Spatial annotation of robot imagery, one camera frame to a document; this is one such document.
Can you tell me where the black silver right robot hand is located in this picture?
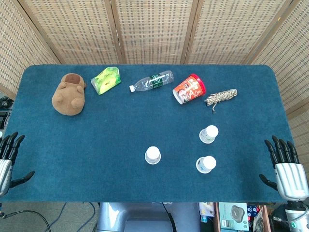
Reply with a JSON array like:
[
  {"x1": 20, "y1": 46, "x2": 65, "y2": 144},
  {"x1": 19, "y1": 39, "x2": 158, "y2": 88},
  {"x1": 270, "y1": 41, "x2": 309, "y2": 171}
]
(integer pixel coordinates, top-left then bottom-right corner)
[{"x1": 259, "y1": 135, "x2": 309, "y2": 201}]

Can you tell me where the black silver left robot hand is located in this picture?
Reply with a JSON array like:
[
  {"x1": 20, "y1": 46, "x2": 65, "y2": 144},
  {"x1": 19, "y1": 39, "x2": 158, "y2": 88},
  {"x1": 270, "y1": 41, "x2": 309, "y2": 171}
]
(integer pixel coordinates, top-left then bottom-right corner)
[{"x1": 0, "y1": 131, "x2": 36, "y2": 198}]

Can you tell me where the white paper cup blue flower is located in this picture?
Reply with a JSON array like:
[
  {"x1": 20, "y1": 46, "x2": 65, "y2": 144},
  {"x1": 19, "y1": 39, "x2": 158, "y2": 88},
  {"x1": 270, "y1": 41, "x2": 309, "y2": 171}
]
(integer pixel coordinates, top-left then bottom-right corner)
[{"x1": 196, "y1": 155, "x2": 217, "y2": 174}]

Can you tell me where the dark patterned bag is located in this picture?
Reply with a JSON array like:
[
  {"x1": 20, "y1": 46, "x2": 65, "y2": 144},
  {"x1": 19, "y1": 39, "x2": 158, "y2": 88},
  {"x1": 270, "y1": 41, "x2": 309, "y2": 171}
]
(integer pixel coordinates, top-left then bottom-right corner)
[{"x1": 248, "y1": 205, "x2": 266, "y2": 232}]

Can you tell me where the teal product box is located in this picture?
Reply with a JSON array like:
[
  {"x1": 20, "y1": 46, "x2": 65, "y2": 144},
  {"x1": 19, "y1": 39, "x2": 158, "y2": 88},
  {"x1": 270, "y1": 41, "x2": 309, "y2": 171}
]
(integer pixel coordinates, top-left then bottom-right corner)
[{"x1": 218, "y1": 202, "x2": 250, "y2": 230}]

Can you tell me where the brown wooden crate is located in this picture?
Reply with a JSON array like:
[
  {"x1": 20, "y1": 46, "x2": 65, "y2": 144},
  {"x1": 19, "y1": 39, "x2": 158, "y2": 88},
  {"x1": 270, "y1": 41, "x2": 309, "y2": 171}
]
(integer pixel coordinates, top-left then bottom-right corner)
[{"x1": 213, "y1": 202, "x2": 272, "y2": 232}]

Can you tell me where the white yellow packet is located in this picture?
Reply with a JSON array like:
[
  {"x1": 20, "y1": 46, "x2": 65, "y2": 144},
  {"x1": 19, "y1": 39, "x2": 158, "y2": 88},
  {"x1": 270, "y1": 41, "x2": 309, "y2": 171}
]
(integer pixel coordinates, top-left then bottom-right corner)
[{"x1": 199, "y1": 202, "x2": 215, "y2": 223}]

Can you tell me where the brown plush toy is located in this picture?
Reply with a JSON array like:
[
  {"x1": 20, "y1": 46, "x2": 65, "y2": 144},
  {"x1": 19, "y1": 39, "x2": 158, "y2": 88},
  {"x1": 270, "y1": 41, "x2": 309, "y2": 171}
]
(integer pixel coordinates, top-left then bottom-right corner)
[{"x1": 52, "y1": 73, "x2": 87, "y2": 116}]

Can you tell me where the blue table cloth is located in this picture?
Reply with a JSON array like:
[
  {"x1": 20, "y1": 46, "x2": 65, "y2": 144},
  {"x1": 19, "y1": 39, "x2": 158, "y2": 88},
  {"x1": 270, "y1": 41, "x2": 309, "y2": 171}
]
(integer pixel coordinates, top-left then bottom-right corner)
[{"x1": 0, "y1": 64, "x2": 296, "y2": 203}]

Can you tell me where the grey robot torso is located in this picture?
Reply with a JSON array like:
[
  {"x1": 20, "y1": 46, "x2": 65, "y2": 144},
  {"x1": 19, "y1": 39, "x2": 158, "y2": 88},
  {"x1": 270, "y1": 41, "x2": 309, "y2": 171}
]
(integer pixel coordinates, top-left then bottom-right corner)
[{"x1": 96, "y1": 202, "x2": 201, "y2": 232}]

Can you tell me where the red instant noodle cup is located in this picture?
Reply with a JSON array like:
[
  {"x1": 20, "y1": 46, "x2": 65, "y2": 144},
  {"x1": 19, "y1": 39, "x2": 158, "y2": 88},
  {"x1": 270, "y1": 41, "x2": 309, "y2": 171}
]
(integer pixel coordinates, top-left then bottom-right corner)
[{"x1": 172, "y1": 73, "x2": 207, "y2": 105}]

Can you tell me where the green tissue pack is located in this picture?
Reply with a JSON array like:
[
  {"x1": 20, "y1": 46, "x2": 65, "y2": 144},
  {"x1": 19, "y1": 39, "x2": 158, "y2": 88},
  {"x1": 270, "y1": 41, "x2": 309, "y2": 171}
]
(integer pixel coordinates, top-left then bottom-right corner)
[{"x1": 90, "y1": 67, "x2": 121, "y2": 96}]

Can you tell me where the white paper cup green print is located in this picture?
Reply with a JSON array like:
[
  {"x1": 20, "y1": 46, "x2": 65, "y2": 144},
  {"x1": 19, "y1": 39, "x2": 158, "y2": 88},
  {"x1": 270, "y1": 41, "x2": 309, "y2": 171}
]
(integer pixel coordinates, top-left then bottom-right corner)
[{"x1": 144, "y1": 146, "x2": 162, "y2": 165}]

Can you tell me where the clear plastic water bottle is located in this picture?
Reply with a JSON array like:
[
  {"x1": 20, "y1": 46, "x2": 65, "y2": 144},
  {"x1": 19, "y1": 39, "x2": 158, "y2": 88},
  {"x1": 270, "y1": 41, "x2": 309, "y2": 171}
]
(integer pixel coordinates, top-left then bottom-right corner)
[{"x1": 128, "y1": 70, "x2": 174, "y2": 93}]

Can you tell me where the woven bamboo folding screen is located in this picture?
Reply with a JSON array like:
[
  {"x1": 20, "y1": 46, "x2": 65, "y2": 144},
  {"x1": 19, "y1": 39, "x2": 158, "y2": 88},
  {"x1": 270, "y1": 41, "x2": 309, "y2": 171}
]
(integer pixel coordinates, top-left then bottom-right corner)
[{"x1": 0, "y1": 0, "x2": 309, "y2": 158}]

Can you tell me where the black floor cable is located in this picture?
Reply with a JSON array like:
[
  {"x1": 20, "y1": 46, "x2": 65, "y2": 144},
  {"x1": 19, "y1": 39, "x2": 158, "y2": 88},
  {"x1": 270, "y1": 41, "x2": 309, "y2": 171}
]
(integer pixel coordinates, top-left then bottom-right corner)
[{"x1": 0, "y1": 209, "x2": 52, "y2": 232}]

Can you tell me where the black equipment with cables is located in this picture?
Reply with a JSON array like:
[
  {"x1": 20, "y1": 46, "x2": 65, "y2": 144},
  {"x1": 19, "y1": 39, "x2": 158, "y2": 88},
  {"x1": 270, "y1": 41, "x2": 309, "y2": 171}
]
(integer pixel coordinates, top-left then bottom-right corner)
[{"x1": 0, "y1": 95, "x2": 15, "y2": 132}]

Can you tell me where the blue floor cable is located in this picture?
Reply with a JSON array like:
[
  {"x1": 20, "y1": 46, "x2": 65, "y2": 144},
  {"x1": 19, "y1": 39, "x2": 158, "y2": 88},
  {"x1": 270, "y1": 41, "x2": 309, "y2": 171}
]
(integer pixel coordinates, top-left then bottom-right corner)
[{"x1": 51, "y1": 202, "x2": 67, "y2": 228}]

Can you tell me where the beige rope bundle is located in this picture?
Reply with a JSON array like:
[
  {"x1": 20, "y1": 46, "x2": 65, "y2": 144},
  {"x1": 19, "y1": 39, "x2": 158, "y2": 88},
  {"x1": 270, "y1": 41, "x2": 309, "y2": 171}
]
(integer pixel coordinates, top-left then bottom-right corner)
[{"x1": 204, "y1": 88, "x2": 238, "y2": 114}]

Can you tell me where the black torso cable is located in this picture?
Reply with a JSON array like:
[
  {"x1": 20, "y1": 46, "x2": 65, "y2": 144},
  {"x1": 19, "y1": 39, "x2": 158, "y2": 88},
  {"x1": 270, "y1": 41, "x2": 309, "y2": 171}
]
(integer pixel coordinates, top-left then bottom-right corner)
[{"x1": 161, "y1": 202, "x2": 175, "y2": 232}]

